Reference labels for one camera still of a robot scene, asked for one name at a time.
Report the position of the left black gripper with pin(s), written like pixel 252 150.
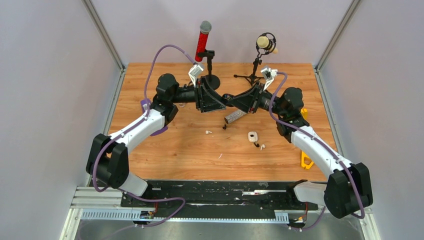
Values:
pixel 206 99

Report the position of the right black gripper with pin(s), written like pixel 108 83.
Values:
pixel 245 100

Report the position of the black earbud charging case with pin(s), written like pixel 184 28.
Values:
pixel 227 97

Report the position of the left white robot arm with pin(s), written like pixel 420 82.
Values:
pixel 108 159

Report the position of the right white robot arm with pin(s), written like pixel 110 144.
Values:
pixel 348 188

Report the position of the white earbud charging case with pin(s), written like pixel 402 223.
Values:
pixel 252 136

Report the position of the silver glitter microphone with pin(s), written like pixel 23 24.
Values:
pixel 232 117

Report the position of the black tripod mic stand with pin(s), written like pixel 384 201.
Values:
pixel 253 78

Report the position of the yellow stacking toy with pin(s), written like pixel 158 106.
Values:
pixel 304 112

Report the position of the beige condenser microphone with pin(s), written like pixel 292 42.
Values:
pixel 266 44

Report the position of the purple metronome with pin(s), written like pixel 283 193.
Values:
pixel 144 104

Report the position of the red glitter microphone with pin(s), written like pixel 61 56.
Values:
pixel 205 29

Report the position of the yellow plastic triangle toy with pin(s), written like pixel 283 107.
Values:
pixel 305 161

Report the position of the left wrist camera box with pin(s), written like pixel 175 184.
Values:
pixel 195 71

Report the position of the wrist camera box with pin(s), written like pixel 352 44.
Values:
pixel 195 71
pixel 269 75

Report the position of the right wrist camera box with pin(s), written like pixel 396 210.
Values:
pixel 269 75

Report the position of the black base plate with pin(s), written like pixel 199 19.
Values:
pixel 202 200

